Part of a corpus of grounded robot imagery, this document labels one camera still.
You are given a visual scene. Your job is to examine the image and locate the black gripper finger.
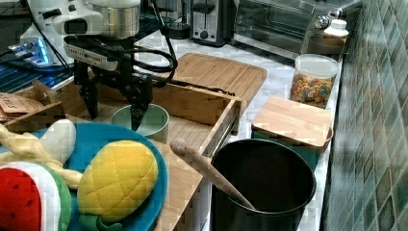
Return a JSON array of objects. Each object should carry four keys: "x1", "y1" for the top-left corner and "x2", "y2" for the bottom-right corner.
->
[
  {"x1": 74, "y1": 77, "x2": 99, "y2": 119},
  {"x1": 130, "y1": 96, "x2": 150, "y2": 131}
]

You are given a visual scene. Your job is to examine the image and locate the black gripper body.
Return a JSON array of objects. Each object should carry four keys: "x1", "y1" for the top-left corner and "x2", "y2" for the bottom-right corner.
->
[{"x1": 64, "y1": 36, "x2": 153, "y2": 103}]

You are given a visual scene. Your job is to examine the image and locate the light green cup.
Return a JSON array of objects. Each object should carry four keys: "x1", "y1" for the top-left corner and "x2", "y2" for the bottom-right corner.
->
[{"x1": 111, "y1": 104, "x2": 169, "y2": 143}]

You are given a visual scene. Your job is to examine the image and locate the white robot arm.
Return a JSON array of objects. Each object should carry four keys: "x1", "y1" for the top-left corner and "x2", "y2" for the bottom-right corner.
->
[{"x1": 20, "y1": 0, "x2": 152, "y2": 130}]

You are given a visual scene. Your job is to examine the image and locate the teal plate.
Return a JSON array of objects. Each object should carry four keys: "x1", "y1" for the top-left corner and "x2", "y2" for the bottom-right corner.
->
[{"x1": 1, "y1": 119, "x2": 167, "y2": 231}]

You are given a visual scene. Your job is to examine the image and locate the small wooden tray box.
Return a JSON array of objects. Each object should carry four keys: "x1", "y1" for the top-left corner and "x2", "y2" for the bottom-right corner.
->
[{"x1": 0, "y1": 80, "x2": 65, "y2": 133}]

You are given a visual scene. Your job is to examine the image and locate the wooden spoon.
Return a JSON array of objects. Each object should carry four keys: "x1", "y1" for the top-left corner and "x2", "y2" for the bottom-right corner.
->
[{"x1": 169, "y1": 139, "x2": 255, "y2": 210}]

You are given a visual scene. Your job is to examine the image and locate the plush white garlic toy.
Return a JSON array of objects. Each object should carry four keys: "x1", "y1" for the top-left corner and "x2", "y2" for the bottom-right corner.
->
[{"x1": 0, "y1": 119, "x2": 83, "y2": 190}]

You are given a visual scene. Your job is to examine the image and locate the yellow plush pineapple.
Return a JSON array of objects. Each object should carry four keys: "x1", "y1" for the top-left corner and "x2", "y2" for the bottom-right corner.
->
[{"x1": 77, "y1": 141, "x2": 159, "y2": 231}]

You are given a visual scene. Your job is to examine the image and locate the brown paper packets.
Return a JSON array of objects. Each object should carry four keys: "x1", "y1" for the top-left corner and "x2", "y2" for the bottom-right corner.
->
[{"x1": 0, "y1": 92, "x2": 43, "y2": 122}]

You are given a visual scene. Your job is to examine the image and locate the wooden cutting board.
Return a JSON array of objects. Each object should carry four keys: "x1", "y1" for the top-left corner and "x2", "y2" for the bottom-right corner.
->
[{"x1": 174, "y1": 53, "x2": 268, "y2": 113}]

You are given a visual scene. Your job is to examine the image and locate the black two-slot toaster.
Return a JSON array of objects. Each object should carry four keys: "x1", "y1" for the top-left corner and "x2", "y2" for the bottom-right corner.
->
[{"x1": 191, "y1": 0, "x2": 237, "y2": 47}]

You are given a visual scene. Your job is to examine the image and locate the plush watermelon slice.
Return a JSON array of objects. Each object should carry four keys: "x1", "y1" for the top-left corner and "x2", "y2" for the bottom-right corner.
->
[{"x1": 0, "y1": 162, "x2": 71, "y2": 231}]

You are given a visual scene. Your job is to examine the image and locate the black utensil holder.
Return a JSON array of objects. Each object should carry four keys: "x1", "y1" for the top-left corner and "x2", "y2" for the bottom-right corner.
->
[{"x1": 210, "y1": 139, "x2": 317, "y2": 231}]

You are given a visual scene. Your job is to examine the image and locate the stainless toaster oven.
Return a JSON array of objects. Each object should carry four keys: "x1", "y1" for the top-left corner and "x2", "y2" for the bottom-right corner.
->
[{"x1": 232, "y1": 0, "x2": 363, "y2": 60}]

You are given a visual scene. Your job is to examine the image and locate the teal canister with wooden lid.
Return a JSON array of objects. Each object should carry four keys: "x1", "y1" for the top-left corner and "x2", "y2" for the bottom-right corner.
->
[{"x1": 251, "y1": 96, "x2": 333, "y2": 170}]

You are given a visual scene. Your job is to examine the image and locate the clear cereal jar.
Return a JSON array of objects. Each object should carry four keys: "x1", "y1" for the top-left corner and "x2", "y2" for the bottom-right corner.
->
[{"x1": 290, "y1": 54, "x2": 339, "y2": 109}]

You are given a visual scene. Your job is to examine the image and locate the white lidded bottle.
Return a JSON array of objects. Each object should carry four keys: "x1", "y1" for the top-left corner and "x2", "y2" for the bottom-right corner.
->
[{"x1": 323, "y1": 19, "x2": 349, "y2": 41}]

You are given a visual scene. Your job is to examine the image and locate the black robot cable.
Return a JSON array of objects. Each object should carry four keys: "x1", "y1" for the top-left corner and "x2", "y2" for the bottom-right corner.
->
[{"x1": 28, "y1": 0, "x2": 236, "y2": 97}]

